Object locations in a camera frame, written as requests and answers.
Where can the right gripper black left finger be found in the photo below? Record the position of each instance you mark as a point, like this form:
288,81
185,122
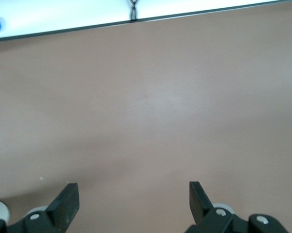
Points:
63,208

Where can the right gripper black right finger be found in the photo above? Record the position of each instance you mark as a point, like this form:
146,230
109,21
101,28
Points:
199,206

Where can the grey ceramic mug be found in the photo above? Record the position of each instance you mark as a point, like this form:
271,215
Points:
0,211

